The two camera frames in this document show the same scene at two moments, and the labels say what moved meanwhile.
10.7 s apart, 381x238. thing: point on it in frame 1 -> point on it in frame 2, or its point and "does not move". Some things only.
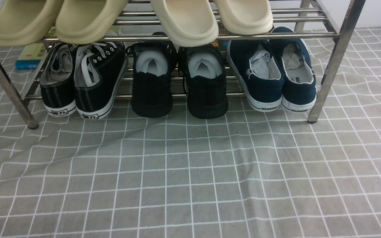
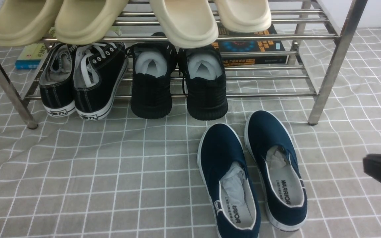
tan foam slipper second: [82, 22] does not move
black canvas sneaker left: [58, 84] does not move
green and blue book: [31, 56] does not move
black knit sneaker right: [204, 80] does not move
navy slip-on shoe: [258, 69] -> [230, 181]
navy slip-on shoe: [299, 93] -> [282, 185]
